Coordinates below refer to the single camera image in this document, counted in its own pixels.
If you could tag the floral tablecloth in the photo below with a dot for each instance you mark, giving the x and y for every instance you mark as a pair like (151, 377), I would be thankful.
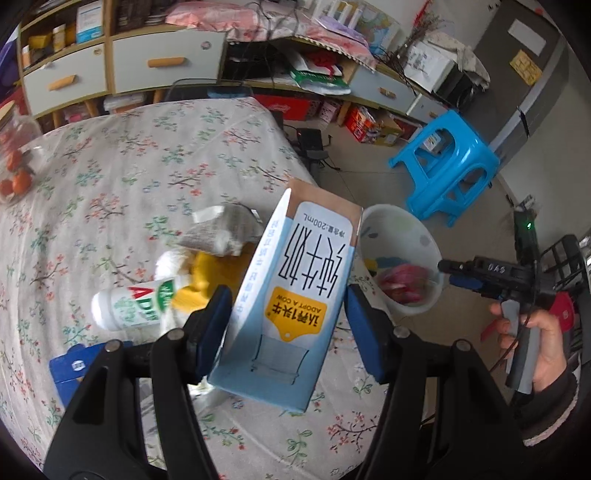
(138, 161)

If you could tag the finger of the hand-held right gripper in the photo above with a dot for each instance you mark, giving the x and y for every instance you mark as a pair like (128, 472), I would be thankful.
(466, 282)
(457, 266)

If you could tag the white paper sheet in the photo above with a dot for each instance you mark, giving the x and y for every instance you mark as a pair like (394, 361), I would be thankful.
(527, 34)

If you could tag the blue and white box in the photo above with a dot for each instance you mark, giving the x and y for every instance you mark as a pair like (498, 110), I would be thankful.
(91, 23)

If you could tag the yellow wrapper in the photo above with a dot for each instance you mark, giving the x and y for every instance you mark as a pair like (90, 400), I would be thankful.
(207, 272)

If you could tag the person's right hand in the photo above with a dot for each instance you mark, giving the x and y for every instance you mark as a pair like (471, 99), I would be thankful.
(551, 346)

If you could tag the orange snack carton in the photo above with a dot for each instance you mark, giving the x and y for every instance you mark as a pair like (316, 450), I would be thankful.
(360, 122)

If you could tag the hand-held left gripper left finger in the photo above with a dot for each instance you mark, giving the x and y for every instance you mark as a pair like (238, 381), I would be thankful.
(212, 327)

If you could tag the dark blue card box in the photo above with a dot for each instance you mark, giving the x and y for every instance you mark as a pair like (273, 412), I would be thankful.
(69, 369)

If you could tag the black device with red light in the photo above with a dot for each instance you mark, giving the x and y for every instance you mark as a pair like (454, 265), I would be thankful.
(310, 141)

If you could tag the small grey desk drawer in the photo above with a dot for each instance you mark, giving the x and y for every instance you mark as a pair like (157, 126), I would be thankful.
(427, 110)

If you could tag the blue plastic stool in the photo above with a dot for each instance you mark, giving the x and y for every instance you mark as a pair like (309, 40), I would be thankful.
(461, 143)

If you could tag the purple bag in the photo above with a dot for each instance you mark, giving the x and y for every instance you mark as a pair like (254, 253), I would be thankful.
(9, 69)

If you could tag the light blue milk carton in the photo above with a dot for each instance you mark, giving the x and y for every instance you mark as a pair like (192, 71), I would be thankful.
(300, 277)

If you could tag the clear glass jar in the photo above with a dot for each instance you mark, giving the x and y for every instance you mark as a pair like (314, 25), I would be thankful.
(27, 138)

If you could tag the person's right forearm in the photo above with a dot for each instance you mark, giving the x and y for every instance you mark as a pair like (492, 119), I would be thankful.
(549, 410)

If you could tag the white crumpled tissue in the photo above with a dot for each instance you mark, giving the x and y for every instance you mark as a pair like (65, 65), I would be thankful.
(171, 263)

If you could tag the cardboard box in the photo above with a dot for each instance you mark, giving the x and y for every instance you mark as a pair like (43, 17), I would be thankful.
(390, 131)

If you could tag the green and white bag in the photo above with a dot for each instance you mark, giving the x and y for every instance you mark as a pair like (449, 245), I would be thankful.
(318, 82)

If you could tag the white plastic basin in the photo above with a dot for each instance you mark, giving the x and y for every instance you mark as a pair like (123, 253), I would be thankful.
(392, 230)

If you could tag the wooden cabinet with drawers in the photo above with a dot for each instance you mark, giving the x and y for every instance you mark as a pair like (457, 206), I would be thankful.
(369, 87)

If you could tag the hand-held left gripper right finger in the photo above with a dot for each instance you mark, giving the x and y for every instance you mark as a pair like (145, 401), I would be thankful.
(367, 337)

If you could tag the grey door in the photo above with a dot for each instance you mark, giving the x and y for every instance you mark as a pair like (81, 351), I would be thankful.
(508, 101)

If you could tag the orange fruit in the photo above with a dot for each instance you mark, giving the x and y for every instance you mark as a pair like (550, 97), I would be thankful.
(14, 159)
(4, 187)
(21, 180)

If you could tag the red wrapper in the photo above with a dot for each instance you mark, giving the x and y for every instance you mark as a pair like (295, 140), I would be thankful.
(404, 277)

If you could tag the pink cloth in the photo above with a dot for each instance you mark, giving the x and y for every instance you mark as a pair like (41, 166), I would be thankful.
(277, 32)

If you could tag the white plastic bottle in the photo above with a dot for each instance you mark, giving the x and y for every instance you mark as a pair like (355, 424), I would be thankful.
(120, 304)

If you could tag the wooden shelf cabinet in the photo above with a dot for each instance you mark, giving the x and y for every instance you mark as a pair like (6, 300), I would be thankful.
(111, 23)

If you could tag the red box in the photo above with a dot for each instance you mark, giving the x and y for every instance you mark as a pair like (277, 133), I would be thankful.
(291, 107)

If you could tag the grey mesh packet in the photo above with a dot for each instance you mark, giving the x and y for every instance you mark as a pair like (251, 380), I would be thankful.
(221, 226)

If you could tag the yellow paper note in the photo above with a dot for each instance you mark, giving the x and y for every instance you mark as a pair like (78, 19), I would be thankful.
(526, 67)

